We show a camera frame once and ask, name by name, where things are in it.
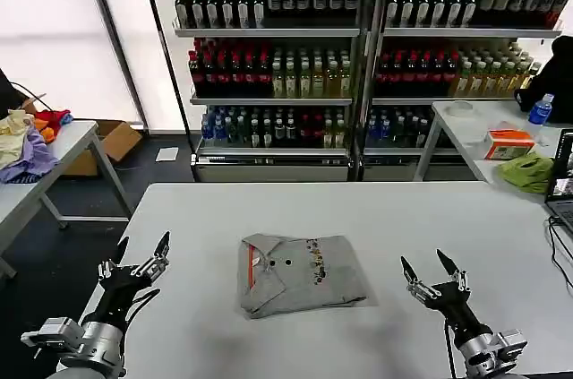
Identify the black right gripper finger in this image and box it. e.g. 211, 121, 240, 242
400, 255, 440, 302
437, 248, 471, 293

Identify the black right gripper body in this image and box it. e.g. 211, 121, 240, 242
424, 280, 487, 344

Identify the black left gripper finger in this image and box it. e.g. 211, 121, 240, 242
133, 230, 171, 280
98, 237, 130, 280

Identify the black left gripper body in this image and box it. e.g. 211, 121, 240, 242
96, 264, 144, 322

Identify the grey printed shirt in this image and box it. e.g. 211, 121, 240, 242
238, 233, 380, 320

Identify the brown cardboard box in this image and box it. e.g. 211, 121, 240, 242
64, 119, 144, 177

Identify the white side table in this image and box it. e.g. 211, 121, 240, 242
0, 119, 135, 282

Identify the green cloth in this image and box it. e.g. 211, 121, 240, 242
498, 152, 557, 194

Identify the purple cloth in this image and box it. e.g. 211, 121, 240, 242
0, 125, 60, 185

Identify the orange tissue box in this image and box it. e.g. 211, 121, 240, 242
483, 129, 536, 161

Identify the black laptop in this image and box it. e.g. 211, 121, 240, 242
543, 128, 573, 234

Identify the red orange cloth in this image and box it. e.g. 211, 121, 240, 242
32, 108, 74, 144

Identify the white desk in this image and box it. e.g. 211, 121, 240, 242
413, 99, 573, 206

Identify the cream cloth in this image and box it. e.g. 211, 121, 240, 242
0, 108, 36, 170

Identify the white tape roll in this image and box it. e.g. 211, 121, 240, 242
449, 100, 475, 118

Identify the clear water bottle blue label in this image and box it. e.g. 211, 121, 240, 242
527, 92, 555, 126

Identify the black monitor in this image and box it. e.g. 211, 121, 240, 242
0, 67, 29, 121

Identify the black slanted pole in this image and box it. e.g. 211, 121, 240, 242
136, 0, 201, 183

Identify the person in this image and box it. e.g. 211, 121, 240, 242
514, 35, 573, 125

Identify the steel shelf rack with bottles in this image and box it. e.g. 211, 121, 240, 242
172, 0, 366, 183
360, 0, 566, 182

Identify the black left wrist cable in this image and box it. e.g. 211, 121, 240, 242
126, 288, 161, 324

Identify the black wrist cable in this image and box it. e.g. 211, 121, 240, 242
442, 319, 458, 379
126, 288, 161, 324

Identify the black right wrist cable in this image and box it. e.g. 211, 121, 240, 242
442, 319, 458, 379

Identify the black laptop cable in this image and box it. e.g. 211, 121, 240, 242
547, 215, 573, 291

